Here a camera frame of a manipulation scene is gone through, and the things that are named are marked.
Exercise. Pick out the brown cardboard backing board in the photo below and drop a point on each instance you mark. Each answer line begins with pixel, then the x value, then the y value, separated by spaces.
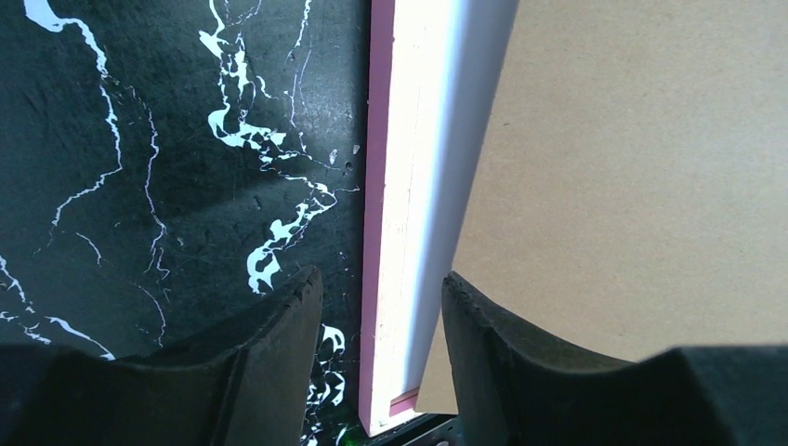
pixel 631 190

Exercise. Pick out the pink wooden picture frame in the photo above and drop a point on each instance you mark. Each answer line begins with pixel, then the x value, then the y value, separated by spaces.
pixel 411 57

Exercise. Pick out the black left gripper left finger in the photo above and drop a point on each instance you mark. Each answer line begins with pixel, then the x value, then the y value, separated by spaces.
pixel 243 381

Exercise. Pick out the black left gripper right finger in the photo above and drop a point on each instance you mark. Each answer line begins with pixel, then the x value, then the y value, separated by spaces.
pixel 517 384

